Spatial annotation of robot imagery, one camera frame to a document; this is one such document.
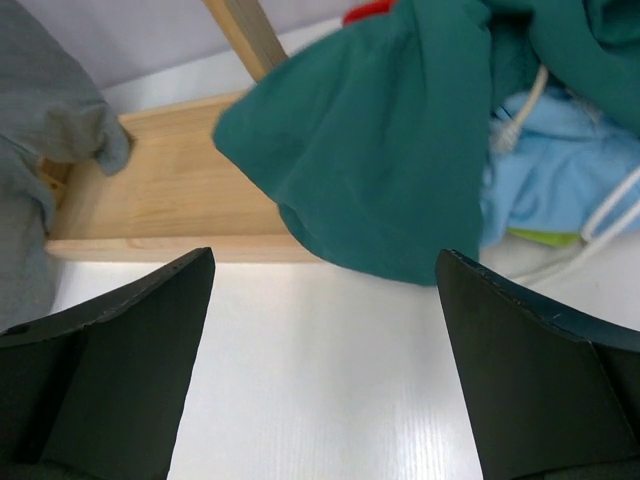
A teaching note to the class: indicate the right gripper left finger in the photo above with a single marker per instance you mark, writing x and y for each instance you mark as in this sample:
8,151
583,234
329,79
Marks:
97,391

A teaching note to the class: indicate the lime green shorts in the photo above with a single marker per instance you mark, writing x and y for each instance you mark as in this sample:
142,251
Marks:
551,239

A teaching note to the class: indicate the wooden clothes rack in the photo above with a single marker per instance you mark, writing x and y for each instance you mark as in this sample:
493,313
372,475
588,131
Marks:
176,194

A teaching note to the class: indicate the dark green shorts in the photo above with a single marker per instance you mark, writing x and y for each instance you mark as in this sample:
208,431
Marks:
373,141

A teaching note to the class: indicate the light blue shorts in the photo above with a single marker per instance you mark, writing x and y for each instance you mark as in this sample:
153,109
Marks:
573,169

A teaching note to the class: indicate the grey shorts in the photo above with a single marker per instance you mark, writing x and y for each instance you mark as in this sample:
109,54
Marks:
50,109

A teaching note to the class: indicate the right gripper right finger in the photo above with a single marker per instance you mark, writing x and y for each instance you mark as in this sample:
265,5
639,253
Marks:
551,392

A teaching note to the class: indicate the red plastic bin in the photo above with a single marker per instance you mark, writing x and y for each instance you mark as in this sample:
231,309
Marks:
366,10

